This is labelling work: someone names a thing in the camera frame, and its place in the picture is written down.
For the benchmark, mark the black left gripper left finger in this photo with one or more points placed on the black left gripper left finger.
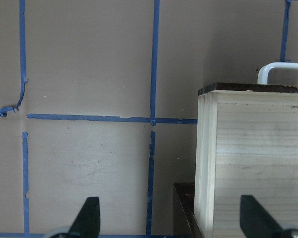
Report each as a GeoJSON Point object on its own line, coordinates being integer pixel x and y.
{"type": "Point", "coordinates": [85, 225]}

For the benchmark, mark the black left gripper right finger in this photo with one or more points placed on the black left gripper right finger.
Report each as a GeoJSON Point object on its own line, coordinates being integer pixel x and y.
{"type": "Point", "coordinates": [256, 222]}

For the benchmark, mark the light wooden drawer white handle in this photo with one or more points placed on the light wooden drawer white handle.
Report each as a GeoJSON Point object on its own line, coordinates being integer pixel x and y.
{"type": "Point", "coordinates": [247, 144]}

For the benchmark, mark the dark brown wooden cabinet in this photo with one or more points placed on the dark brown wooden cabinet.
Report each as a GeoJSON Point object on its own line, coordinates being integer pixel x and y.
{"type": "Point", "coordinates": [184, 223]}

